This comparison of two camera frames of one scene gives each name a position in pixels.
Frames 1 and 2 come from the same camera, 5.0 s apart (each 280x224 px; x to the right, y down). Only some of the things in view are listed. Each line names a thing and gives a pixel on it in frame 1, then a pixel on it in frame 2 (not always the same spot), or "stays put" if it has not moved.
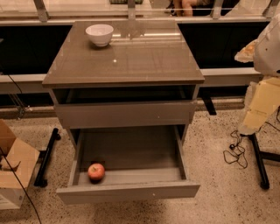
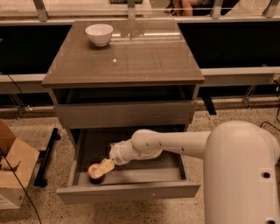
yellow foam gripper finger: [262, 100] to [121, 153]
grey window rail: [227, 77] stays put
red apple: [96, 172] stays put
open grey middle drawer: [140, 162] stays put
